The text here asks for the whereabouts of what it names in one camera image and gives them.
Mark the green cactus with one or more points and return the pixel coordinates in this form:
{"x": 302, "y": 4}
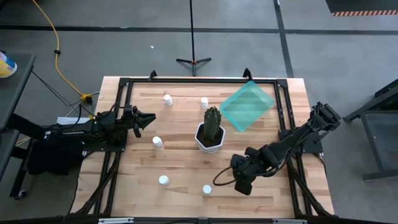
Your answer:
{"x": 212, "y": 123}

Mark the white hexagonal plant pot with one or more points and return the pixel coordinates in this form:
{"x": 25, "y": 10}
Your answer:
{"x": 211, "y": 147}

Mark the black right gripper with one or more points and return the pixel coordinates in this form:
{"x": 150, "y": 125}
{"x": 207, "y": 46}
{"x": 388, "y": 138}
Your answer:
{"x": 245, "y": 169}

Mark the silver frame bracket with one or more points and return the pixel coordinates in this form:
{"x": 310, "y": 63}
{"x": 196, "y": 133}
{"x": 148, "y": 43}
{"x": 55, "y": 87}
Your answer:
{"x": 115, "y": 220}
{"x": 289, "y": 221}

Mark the black aluminium table frame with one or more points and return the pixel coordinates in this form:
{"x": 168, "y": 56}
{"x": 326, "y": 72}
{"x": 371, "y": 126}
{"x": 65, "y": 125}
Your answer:
{"x": 202, "y": 80}

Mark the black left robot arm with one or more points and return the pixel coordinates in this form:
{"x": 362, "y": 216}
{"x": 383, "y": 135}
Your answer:
{"x": 77, "y": 132}

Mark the white paper sheet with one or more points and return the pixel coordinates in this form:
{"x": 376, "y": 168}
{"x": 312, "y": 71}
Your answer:
{"x": 66, "y": 120}

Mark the dark grey side table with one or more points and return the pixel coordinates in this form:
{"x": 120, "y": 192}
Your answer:
{"x": 15, "y": 90}

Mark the black mat with hazard stripes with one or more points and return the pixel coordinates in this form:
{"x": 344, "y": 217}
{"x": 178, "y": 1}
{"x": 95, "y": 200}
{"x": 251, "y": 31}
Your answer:
{"x": 363, "y": 6}

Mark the black metal cart frame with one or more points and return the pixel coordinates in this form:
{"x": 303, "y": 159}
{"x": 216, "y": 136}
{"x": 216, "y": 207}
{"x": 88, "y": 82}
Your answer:
{"x": 373, "y": 124}

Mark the white pill bottle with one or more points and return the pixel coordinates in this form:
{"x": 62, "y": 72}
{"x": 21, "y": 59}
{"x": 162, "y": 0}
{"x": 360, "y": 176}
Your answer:
{"x": 157, "y": 142}
{"x": 168, "y": 99}
{"x": 204, "y": 103}
{"x": 163, "y": 180}
{"x": 207, "y": 189}

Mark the yellow and blue container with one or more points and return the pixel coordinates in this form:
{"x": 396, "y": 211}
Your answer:
{"x": 6, "y": 67}

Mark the translucent teal plastic basket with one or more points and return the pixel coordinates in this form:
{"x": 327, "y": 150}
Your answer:
{"x": 247, "y": 105}

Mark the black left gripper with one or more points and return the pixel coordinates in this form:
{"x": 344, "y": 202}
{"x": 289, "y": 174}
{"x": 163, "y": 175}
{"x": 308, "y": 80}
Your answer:
{"x": 132, "y": 117}

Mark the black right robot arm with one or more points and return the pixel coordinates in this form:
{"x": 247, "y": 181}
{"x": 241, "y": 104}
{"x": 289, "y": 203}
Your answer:
{"x": 295, "y": 137}

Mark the black tripod stand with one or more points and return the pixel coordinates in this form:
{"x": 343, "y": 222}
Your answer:
{"x": 192, "y": 31}

